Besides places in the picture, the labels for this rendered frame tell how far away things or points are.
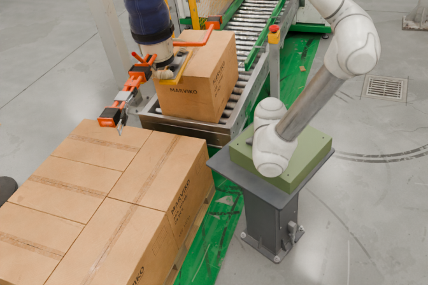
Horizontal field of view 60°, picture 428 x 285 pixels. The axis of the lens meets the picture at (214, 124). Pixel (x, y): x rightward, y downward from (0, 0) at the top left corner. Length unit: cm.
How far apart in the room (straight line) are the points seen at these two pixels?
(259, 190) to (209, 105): 79
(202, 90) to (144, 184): 69
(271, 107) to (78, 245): 123
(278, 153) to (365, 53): 57
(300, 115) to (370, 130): 192
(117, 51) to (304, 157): 214
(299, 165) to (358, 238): 94
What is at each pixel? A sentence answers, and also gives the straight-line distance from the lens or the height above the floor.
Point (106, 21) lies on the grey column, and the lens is 337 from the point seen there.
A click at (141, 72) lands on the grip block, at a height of 125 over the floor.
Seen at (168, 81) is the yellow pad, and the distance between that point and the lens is 201.
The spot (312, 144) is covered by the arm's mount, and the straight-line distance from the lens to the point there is 195.
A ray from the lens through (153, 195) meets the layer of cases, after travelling 221.
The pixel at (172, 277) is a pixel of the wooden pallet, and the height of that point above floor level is 2.
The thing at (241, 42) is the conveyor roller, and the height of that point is 54.
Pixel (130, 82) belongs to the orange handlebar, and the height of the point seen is 124.
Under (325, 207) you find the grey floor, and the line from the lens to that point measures 276.
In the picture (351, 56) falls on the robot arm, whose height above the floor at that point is 156.
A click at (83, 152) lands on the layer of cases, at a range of 265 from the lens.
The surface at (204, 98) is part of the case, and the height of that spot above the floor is 78.
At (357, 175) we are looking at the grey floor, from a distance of 298.
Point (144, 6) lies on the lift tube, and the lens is 191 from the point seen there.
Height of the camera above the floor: 220
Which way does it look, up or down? 40 degrees down
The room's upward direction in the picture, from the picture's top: 9 degrees counter-clockwise
